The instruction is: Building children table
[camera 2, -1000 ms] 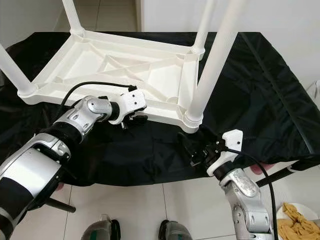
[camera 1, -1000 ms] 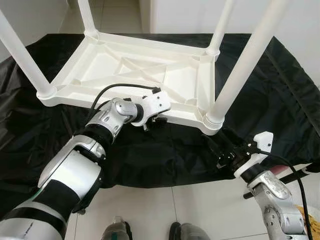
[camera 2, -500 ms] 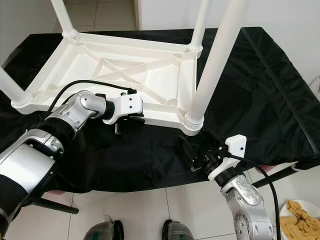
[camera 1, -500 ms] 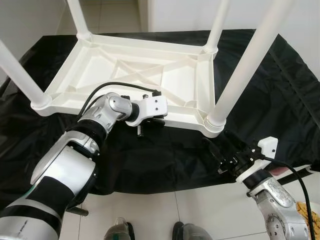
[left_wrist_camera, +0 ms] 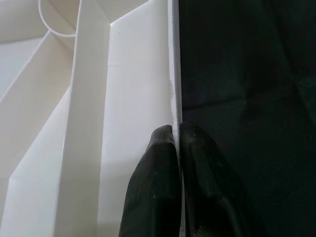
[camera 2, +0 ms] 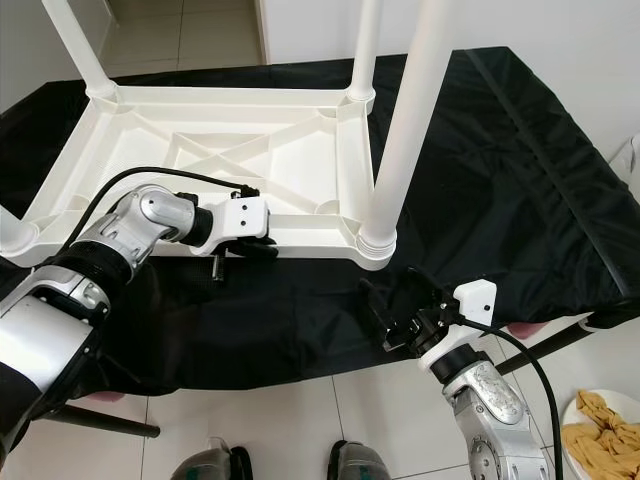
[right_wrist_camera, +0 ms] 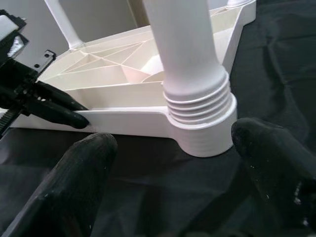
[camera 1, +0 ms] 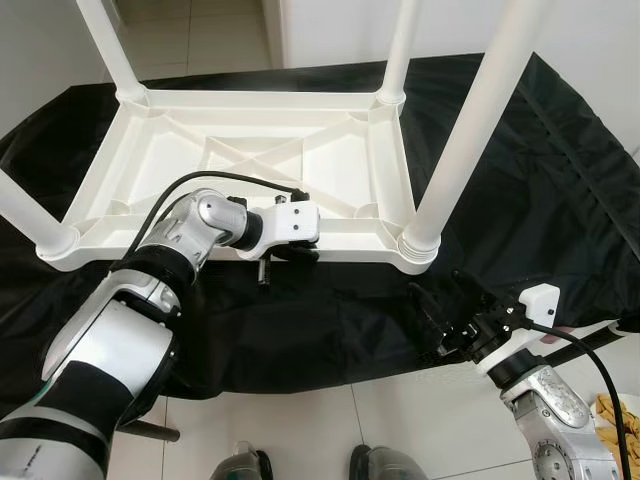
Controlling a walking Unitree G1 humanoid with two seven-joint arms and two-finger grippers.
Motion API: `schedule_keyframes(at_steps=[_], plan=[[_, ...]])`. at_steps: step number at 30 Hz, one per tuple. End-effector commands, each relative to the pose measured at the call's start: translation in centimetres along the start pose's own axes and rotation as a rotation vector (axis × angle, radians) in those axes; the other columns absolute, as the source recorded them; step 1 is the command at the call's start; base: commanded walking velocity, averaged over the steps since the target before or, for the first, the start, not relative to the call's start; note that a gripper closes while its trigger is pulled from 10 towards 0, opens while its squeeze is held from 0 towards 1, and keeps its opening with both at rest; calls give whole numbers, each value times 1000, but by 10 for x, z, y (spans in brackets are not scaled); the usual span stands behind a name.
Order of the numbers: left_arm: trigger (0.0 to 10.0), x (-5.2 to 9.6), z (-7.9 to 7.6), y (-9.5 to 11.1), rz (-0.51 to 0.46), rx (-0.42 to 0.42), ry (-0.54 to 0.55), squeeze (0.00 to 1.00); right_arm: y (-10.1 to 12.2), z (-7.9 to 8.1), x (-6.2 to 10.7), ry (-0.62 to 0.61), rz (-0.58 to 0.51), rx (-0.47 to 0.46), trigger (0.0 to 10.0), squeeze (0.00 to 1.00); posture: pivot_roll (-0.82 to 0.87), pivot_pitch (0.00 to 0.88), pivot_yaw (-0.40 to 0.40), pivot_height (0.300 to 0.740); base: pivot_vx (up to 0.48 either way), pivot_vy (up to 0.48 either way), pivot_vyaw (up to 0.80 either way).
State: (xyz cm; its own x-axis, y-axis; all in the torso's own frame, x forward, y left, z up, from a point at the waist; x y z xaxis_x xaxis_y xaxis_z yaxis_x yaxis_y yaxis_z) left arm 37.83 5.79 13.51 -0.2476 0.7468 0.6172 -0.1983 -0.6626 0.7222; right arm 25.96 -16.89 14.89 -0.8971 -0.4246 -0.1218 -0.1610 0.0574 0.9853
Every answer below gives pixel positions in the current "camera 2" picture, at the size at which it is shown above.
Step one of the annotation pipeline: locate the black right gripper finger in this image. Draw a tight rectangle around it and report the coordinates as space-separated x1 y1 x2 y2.
358 278 401 346
402 268 446 311

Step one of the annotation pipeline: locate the black tablecloth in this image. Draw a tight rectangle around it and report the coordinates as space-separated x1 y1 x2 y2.
0 45 640 396

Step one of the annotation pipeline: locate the yellow cloth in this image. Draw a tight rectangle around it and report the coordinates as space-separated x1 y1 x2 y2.
563 392 640 480

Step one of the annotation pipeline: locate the grey robot left foot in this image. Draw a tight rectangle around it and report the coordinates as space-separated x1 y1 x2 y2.
170 445 253 480

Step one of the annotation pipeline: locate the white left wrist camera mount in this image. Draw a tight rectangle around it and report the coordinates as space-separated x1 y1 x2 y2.
210 195 271 246

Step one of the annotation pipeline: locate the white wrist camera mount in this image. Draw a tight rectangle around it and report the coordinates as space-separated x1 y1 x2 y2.
420 280 499 361
210 195 271 246

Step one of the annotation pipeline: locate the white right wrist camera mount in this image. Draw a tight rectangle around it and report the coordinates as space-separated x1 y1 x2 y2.
420 280 499 361

